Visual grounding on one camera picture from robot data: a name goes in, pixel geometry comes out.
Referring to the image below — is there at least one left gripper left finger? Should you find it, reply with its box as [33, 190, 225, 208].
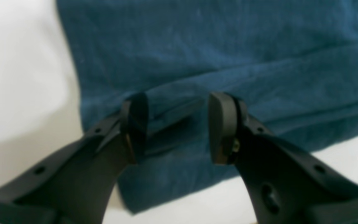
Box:
[0, 93, 148, 224]

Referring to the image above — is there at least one dark teal T-shirt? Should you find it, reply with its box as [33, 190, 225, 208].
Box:
[57, 0, 358, 214]

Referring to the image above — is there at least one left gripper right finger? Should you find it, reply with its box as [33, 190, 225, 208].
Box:
[208, 92, 358, 224]

